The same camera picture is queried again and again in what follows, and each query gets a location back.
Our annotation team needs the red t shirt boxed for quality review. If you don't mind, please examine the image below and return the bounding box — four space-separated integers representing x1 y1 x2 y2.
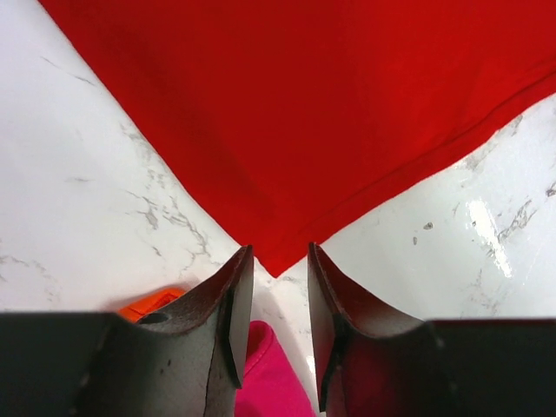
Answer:
43 1 555 276

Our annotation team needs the magenta folded t shirt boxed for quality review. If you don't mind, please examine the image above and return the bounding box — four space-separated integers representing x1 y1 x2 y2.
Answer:
235 321 315 417

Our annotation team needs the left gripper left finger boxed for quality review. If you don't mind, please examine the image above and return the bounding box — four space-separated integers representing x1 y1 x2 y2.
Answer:
131 246 254 416

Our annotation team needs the orange folded t shirt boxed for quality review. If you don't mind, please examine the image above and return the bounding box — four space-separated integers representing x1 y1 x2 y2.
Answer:
118 288 186 322

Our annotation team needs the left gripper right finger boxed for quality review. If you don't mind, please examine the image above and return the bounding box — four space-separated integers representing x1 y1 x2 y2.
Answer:
308 243 428 416

